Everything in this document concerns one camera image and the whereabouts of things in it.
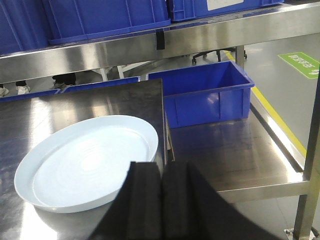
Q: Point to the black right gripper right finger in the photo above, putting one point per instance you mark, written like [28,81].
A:
[193,210]

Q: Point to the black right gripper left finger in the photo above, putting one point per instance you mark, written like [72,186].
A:
[136,212]

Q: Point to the light blue round plate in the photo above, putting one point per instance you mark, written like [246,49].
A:
[84,165]

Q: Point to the steel lower shelf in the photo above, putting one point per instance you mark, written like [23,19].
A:
[243,160]

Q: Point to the blue bin on lower shelf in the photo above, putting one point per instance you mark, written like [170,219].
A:
[204,94]

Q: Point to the steel rack leg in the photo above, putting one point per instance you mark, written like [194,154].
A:
[307,203]

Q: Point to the black office chair base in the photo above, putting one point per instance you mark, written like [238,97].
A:
[205,53]

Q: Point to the black tape strip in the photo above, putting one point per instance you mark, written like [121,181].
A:
[160,40]

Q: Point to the green floor sign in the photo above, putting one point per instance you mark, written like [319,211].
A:
[303,63]

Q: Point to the large blue crate right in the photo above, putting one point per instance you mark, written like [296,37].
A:
[184,10]

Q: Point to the large blue crate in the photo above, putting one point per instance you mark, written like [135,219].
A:
[78,20]
[184,10]

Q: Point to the white label on crate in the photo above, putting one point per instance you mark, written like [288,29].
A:
[217,4]

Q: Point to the large blue crate left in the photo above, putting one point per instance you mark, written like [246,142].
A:
[78,20]

